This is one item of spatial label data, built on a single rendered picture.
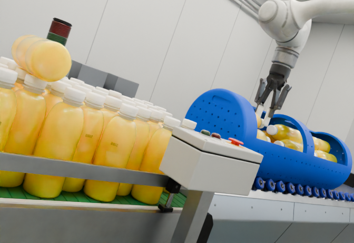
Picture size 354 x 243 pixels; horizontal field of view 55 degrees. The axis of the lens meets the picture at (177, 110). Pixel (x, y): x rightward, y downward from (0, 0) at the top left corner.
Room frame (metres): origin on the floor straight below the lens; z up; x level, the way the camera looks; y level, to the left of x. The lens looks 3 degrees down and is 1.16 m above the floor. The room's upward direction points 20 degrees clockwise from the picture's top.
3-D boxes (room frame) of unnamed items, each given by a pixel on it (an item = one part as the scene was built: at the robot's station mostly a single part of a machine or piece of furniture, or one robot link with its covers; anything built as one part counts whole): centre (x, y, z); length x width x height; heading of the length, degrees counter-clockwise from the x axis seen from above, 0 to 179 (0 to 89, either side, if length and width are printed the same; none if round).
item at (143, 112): (0.79, 0.07, 1.10); 0.04 x 0.04 x 0.02
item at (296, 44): (1.29, -0.31, 1.53); 0.13 x 0.11 x 0.16; 139
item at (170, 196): (0.78, -0.05, 0.94); 0.03 x 0.02 x 0.08; 131
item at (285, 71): (1.30, -0.32, 1.35); 0.08 x 0.07 x 0.09; 41
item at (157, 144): (0.80, 0.00, 1.00); 0.07 x 0.07 x 0.19
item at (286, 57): (1.30, -0.32, 1.43); 0.09 x 0.09 x 0.06
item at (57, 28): (1.11, 0.45, 1.23); 0.06 x 0.06 x 0.04
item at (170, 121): (0.80, 0.00, 1.10); 0.04 x 0.04 x 0.02
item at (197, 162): (0.73, -0.11, 1.05); 0.20 x 0.10 x 0.10; 131
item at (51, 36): (1.11, 0.45, 1.18); 0.06 x 0.06 x 0.05
